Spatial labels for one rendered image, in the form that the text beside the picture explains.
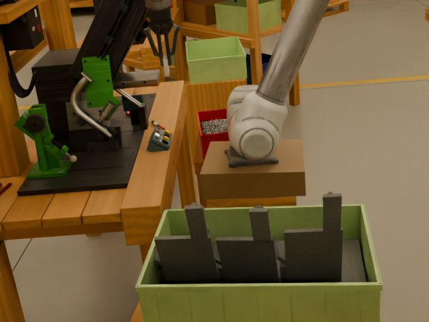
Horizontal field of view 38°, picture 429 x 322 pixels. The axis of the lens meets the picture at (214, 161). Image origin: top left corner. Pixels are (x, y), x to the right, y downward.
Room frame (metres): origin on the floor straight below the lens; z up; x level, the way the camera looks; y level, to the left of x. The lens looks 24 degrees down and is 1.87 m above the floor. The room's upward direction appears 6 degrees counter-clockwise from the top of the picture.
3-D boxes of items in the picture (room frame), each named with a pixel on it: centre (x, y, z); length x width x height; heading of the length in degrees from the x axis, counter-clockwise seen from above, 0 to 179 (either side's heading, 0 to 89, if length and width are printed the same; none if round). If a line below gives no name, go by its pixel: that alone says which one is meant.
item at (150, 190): (2.64, 0.23, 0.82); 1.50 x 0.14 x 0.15; 177
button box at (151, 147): (2.45, 0.22, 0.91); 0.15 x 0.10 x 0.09; 177
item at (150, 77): (2.73, 0.41, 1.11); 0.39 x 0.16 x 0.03; 87
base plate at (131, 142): (2.66, 0.51, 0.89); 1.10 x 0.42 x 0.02; 177
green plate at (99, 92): (2.58, 0.45, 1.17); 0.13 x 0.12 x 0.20; 177
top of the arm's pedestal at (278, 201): (2.13, -0.14, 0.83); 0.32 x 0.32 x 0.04; 83
